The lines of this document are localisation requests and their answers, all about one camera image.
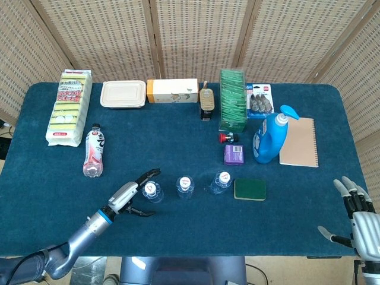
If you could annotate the purple small box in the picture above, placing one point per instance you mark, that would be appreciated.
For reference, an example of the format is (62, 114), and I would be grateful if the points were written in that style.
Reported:
(234, 154)

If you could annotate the pink drink bottle black cap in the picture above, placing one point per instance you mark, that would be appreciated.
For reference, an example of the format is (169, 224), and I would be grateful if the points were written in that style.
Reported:
(95, 151)

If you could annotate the blue table carpet mat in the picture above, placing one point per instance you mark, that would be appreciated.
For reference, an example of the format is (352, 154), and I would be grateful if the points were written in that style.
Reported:
(207, 225)

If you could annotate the clear box green packets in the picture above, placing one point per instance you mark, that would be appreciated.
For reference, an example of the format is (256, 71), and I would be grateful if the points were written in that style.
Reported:
(233, 101)

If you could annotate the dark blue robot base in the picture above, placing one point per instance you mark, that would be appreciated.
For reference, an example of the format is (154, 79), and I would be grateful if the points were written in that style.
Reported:
(184, 271)

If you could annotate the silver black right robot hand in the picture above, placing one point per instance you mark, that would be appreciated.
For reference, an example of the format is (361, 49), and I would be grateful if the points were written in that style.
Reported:
(363, 231)

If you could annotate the grey metal floor plate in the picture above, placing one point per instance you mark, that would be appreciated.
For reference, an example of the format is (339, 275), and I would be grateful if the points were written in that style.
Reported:
(92, 273)

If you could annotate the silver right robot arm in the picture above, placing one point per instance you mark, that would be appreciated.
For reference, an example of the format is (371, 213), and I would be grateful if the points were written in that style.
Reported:
(372, 271)

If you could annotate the gold black tin can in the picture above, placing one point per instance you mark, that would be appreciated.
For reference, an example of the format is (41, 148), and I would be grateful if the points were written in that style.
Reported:
(205, 102)

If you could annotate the blue detergent bottle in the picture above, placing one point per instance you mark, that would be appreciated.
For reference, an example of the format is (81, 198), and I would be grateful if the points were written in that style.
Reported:
(270, 139)

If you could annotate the clear water bottle white cap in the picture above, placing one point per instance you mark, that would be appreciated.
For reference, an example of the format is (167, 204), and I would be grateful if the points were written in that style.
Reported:
(221, 182)
(185, 186)
(153, 193)

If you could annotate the beige lidded food container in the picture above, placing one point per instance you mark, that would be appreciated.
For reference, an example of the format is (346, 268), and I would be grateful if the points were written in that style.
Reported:
(123, 94)

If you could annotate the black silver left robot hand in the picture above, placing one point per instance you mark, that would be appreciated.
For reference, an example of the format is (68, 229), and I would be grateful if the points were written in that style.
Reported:
(123, 196)

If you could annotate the woven folding screen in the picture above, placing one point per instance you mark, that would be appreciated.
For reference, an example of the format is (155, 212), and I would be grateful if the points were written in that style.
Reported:
(193, 35)

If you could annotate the brown spiral notebook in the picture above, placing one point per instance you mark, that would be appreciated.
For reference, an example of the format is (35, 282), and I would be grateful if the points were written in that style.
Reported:
(300, 142)

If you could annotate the blue blister pack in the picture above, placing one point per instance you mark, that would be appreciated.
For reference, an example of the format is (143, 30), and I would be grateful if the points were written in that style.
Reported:
(259, 101)

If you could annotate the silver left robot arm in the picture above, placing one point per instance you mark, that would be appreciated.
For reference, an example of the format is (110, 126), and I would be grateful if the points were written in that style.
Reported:
(80, 234)

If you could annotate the yellow sponge multipack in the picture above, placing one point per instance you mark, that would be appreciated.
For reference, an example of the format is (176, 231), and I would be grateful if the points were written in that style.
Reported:
(68, 110)

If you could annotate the green yellow scouring sponge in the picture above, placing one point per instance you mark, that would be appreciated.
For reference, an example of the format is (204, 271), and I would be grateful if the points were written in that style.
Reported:
(250, 188)

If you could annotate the cream orange carton box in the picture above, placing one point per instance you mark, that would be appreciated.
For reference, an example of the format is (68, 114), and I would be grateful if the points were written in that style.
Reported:
(172, 90)

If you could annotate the red emergency stop button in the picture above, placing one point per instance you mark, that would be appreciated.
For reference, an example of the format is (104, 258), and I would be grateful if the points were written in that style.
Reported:
(227, 137)

